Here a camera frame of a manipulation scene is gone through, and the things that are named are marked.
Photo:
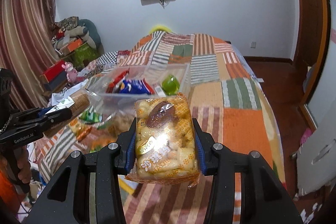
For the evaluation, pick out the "striped red gold curtain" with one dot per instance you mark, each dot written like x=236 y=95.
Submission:
x=26 y=48

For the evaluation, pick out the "brown cake roll pack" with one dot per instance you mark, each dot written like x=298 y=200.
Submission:
x=76 y=103

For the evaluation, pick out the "white crumpled sheet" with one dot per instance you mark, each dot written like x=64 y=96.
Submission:
x=58 y=97

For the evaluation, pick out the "brown wooden door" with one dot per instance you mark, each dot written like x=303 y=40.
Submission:
x=312 y=43

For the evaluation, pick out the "orange chips clear bag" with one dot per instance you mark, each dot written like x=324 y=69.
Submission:
x=98 y=135

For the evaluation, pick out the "blue red biscuit bag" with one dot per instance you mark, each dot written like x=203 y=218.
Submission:
x=135 y=86

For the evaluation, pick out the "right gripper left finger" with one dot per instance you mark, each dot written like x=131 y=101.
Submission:
x=65 y=198

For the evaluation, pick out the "patchwork striped quilt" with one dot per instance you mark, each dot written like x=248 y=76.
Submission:
x=228 y=103

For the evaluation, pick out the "green jelly cup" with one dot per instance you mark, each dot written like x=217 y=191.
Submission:
x=170 y=85

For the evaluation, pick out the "grey plush toy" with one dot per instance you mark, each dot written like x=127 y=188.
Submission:
x=78 y=28

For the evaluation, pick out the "small green snack packet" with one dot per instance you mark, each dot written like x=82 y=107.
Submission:
x=90 y=117

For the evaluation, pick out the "clear plastic storage box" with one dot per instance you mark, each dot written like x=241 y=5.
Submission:
x=119 y=88

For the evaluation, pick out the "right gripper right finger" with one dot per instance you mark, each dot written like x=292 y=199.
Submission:
x=264 y=199

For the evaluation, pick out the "pink plush toy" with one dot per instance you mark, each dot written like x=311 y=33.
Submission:
x=71 y=72

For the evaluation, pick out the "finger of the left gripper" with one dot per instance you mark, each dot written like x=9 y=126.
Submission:
x=48 y=110
x=50 y=118

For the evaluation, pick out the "yellow chair back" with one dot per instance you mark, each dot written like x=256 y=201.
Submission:
x=160 y=28

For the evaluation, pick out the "red gift box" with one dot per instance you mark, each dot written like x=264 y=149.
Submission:
x=53 y=72

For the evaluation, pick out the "green patterned storage box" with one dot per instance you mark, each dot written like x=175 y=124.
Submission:
x=83 y=55

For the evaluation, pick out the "red rice cracker bag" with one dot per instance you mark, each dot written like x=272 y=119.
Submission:
x=112 y=85

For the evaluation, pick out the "checkered patchwork blanket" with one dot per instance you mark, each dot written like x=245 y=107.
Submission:
x=106 y=61

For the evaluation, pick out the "person left hand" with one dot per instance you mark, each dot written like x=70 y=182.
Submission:
x=24 y=166

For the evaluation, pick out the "orange box on pile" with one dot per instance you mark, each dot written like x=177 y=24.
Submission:
x=71 y=46

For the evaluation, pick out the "clear bag round biscuits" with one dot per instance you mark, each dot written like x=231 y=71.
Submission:
x=165 y=145

